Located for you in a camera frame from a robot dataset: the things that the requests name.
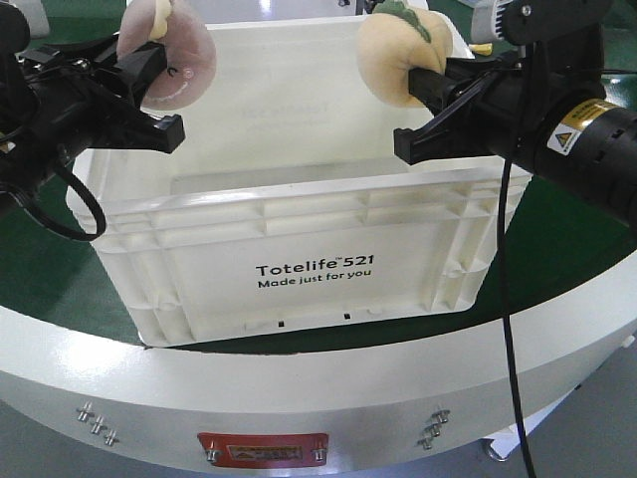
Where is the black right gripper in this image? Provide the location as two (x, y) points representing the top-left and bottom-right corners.
(393, 42), (607, 164)

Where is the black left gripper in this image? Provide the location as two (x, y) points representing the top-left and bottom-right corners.
(1, 42), (186, 189)

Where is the pink smiling plush ball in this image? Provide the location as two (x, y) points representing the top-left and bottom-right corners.
(116, 0), (216, 111)

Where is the yellow smiling plush ball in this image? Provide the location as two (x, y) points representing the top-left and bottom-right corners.
(356, 1), (453, 108)

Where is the white plastic tote crate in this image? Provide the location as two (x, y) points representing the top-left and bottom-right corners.
(74, 18), (504, 347)

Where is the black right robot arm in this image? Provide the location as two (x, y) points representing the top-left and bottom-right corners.
(393, 1), (636, 226)

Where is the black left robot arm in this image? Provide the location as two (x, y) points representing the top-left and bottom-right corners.
(1, 2), (185, 213)

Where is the yellow toy chicken drumstick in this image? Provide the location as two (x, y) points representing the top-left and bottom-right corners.
(469, 43), (494, 57)

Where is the white curved table rim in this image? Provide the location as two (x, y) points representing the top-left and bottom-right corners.
(0, 263), (637, 477)

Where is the red warning label plate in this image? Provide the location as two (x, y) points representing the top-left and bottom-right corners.
(197, 432), (329, 469)

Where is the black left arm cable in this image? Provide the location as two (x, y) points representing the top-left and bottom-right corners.
(0, 143), (108, 244)

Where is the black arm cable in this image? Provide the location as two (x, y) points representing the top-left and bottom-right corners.
(0, 143), (108, 244)
(500, 42), (538, 478)

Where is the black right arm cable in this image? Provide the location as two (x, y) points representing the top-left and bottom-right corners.
(500, 42), (538, 478)

